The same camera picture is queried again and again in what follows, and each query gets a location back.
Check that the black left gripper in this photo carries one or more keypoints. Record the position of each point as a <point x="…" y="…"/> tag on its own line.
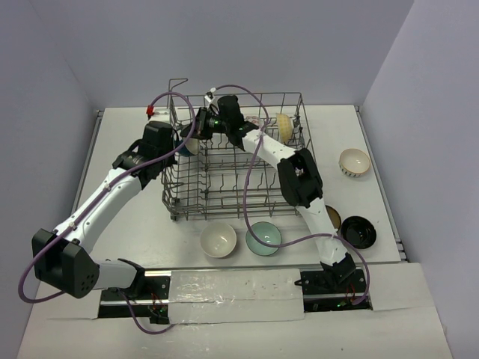
<point x="177" y="146"/>

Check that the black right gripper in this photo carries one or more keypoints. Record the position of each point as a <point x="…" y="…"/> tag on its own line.
<point x="200" y="126"/>

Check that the dark teal white bowl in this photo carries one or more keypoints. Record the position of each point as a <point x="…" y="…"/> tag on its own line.
<point x="191" y="148"/>

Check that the blue inside red patterned bowl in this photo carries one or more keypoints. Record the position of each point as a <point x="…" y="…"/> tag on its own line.
<point x="257" y="121"/>

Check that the yellow dotted bowl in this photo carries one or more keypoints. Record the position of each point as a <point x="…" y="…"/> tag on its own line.
<point x="285" y="127"/>

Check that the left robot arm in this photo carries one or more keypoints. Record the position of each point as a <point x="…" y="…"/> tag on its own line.
<point x="62" y="256"/>

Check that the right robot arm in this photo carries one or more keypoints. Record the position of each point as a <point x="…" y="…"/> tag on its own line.
<point x="300" y="181"/>

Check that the white ceramic bowl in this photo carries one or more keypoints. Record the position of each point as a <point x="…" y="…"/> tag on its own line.
<point x="218" y="240"/>

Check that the light green ceramic bowl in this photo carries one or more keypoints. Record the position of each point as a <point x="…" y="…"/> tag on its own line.
<point x="270" y="238"/>

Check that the brown rimmed cream bowl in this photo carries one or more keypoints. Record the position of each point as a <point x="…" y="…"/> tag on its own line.
<point x="334" y="217"/>

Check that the white bowl orange rim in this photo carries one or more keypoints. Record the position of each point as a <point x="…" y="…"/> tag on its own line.
<point x="354" y="162"/>

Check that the black ceramic bowl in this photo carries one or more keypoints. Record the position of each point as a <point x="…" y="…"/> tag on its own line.
<point x="359" y="232"/>

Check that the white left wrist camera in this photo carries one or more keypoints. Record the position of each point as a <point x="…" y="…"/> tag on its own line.
<point x="157" y="113"/>

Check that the grey wire dish rack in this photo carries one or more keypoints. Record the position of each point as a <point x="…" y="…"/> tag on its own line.
<point x="210" y="184"/>

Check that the aluminium mounting rail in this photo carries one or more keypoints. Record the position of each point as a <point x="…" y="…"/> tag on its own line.
<point x="262" y="272"/>

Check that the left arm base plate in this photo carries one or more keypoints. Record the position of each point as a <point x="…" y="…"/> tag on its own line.
<point x="150" y="302"/>

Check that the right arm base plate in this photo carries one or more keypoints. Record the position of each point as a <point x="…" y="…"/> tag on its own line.
<point x="319" y="296"/>

